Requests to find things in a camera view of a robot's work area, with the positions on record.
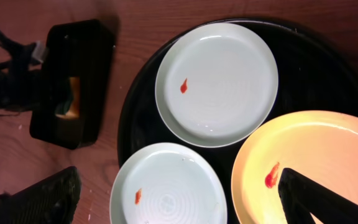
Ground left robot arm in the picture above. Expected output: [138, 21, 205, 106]
[0, 31, 47, 112]

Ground green and yellow sponge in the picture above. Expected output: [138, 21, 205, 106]
[55, 77, 80, 119]

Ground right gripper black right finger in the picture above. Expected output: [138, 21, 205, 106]
[278, 168, 358, 224]

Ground yellow plate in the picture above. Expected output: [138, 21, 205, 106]
[231, 111, 358, 223]

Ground light blue plate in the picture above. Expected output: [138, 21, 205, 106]
[109, 142, 228, 224]
[155, 22, 278, 148]

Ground black rectangular tray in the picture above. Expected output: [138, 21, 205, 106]
[30, 19, 115, 149]

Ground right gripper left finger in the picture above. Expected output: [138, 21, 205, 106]
[0, 166, 81, 224]

